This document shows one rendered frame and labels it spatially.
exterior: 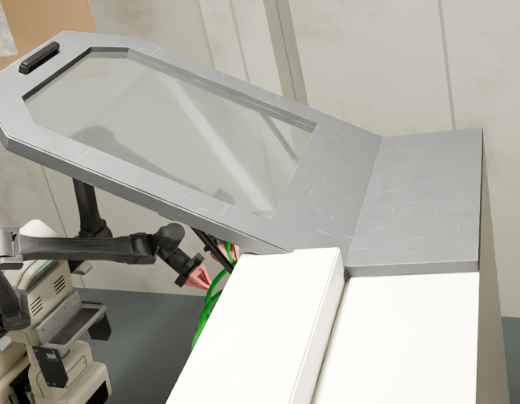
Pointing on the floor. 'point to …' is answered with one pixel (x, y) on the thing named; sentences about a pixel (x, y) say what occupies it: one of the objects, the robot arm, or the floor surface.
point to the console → (266, 332)
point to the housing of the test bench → (421, 282)
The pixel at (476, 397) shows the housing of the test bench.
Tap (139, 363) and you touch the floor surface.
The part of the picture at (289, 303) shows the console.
